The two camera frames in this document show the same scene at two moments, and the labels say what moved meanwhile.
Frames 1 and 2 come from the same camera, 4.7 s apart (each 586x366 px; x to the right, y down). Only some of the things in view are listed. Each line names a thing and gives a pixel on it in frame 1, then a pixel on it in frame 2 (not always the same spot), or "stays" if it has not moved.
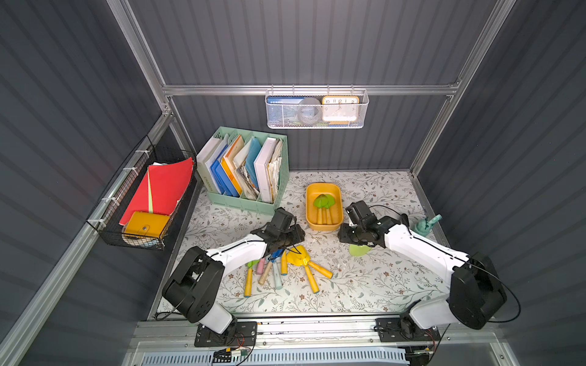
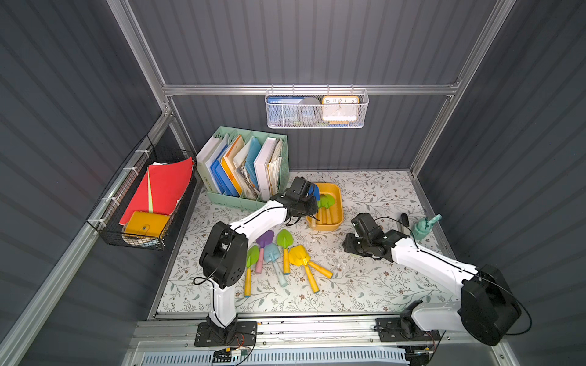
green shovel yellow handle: (331, 201) stays
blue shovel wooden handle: (273, 257) to (314, 191)
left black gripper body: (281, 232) to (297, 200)
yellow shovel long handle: (299, 256) stays
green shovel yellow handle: (320, 202) stays
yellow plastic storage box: (323, 207) stays
